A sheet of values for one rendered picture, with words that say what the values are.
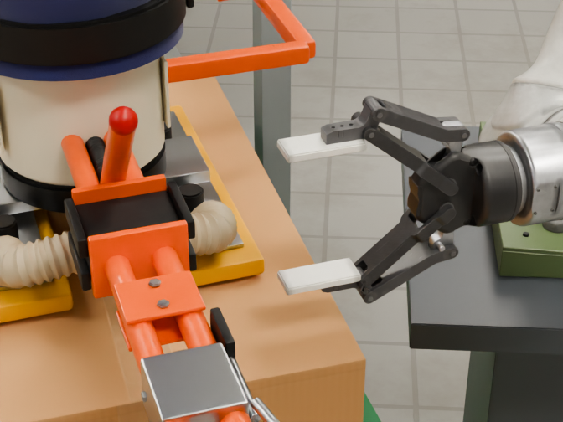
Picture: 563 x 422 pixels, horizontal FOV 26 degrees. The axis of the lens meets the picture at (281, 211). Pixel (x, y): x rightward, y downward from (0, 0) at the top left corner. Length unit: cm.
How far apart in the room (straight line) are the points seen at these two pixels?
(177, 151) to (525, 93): 37
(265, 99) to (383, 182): 87
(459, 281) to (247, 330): 47
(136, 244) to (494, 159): 32
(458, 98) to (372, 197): 61
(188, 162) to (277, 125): 113
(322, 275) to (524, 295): 50
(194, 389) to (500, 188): 36
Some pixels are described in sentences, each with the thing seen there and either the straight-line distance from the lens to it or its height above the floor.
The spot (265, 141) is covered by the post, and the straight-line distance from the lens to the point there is 242.
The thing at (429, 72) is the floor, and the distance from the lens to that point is 376.
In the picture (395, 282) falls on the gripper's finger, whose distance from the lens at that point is 112.
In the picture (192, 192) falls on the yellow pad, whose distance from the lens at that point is 124.
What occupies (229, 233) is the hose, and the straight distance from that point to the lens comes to 115.
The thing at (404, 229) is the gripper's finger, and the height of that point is 105.
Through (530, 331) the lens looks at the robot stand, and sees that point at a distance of 150.
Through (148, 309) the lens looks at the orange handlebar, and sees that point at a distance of 93.
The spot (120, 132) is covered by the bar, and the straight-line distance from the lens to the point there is 97.
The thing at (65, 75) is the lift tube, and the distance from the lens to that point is 112.
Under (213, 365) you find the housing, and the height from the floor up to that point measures 110.
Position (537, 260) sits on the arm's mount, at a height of 78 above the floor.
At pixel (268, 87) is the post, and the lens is 237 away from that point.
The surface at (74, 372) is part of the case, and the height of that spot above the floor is 94.
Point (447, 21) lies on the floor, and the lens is 412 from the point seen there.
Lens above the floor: 166
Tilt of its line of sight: 33 degrees down
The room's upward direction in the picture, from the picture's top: straight up
